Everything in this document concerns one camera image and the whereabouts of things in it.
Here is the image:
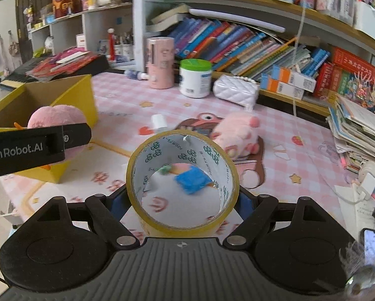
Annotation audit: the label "red white slim figure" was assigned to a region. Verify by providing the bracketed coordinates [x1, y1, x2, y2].
[107, 28, 117, 61]

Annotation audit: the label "blue flat object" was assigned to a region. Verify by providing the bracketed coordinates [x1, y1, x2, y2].
[174, 168, 214, 195]

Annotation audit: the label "yellow cardboard box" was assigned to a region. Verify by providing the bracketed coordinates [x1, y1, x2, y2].
[0, 74, 99, 184]

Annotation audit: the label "smartphone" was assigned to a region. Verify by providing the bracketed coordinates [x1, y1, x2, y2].
[361, 228, 375, 267]

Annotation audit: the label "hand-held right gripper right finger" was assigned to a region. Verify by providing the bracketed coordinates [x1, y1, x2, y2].
[223, 188, 331, 248]

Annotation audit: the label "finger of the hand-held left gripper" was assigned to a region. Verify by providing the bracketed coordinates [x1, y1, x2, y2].
[63, 123, 92, 152]

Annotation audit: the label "small clear bottle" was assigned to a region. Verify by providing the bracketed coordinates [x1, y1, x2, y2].
[124, 70, 150, 81]

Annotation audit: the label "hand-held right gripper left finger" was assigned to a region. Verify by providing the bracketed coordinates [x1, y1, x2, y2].
[29, 186, 140, 249]

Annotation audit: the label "white quilted purse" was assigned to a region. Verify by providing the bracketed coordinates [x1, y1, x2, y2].
[213, 74, 260, 107]

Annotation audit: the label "row of leaning books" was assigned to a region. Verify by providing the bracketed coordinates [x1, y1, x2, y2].
[167, 17, 331, 82]

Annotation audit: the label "pink cylindrical humidifier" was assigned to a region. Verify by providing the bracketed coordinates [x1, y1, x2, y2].
[146, 37, 175, 89]

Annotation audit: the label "sparkly ornament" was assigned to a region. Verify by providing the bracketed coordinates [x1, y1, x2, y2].
[354, 72, 375, 114]

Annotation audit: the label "white jar green lid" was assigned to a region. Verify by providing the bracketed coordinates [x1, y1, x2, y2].
[179, 58, 213, 99]

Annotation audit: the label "pile of red packets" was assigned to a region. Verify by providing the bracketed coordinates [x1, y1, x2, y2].
[26, 46, 103, 79]

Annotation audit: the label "thick flat books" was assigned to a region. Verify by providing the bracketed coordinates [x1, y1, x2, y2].
[147, 5, 188, 32]

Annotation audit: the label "white rolled paper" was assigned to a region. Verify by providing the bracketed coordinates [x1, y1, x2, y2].
[189, 8, 285, 33]

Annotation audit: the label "white charger block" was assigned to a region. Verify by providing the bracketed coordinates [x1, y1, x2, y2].
[150, 114, 167, 132]

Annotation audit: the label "pink pig plush toy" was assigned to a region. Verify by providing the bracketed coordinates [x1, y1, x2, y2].
[211, 112, 260, 159]

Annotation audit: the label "orange white box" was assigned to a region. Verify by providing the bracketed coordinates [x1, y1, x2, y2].
[271, 65, 317, 92]
[260, 74, 305, 101]

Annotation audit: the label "stack of paper booklets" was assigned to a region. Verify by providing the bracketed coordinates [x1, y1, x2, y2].
[327, 96, 375, 173]

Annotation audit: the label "set of red books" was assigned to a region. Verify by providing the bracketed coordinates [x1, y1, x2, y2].
[313, 46, 375, 98]

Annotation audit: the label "round pink plush toy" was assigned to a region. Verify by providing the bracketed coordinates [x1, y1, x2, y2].
[13, 105, 91, 168]

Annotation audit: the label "white pen organizer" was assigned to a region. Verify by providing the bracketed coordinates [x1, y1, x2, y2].
[316, 0, 375, 44]

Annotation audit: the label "white low shelf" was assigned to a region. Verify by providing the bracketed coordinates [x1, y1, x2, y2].
[29, 5, 135, 69]

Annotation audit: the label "wooden bookshelf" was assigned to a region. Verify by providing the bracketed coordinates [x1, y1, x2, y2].
[133, 0, 375, 116]

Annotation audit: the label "yellow tape roll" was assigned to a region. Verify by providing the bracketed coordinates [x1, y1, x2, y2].
[126, 129, 239, 238]

